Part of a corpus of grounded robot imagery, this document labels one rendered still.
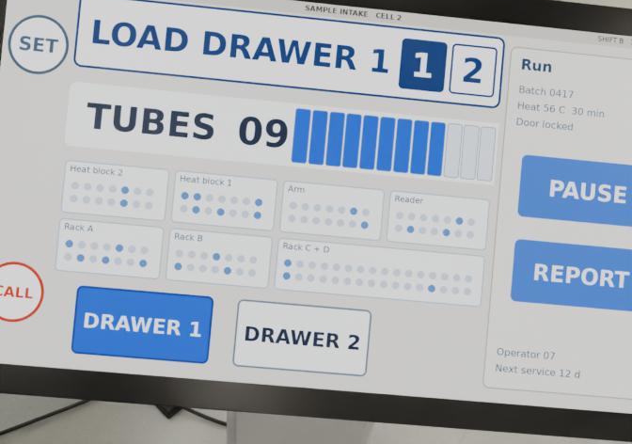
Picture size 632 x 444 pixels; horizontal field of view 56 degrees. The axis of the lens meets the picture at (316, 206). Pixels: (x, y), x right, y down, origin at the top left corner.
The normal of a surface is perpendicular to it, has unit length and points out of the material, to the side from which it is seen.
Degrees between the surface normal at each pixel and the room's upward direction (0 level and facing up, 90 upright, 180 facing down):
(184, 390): 50
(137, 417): 0
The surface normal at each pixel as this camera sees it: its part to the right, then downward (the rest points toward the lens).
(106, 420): 0.10, -0.77
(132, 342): 0.04, -0.02
